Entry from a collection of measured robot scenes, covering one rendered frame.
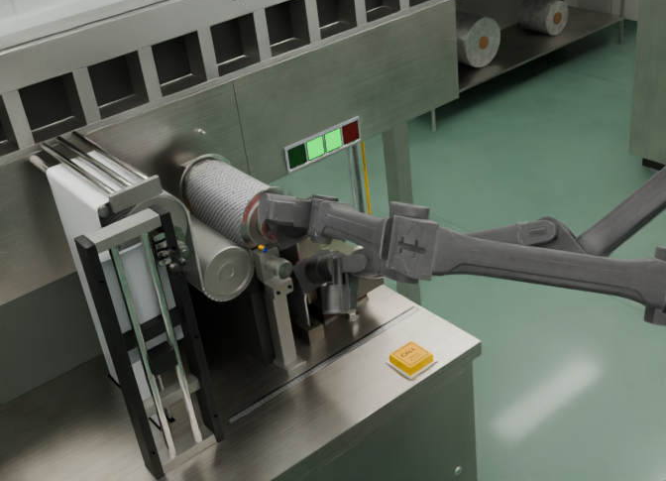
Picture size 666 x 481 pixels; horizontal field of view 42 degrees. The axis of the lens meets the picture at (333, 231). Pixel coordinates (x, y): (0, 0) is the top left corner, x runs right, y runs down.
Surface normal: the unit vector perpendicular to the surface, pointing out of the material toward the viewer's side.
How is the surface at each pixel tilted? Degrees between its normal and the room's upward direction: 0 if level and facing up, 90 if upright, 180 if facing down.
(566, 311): 0
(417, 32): 90
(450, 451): 90
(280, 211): 70
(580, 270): 63
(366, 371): 0
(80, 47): 90
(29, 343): 90
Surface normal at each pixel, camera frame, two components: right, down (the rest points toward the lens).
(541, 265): -0.05, 0.06
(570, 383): -0.11, -0.86
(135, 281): 0.62, 0.33
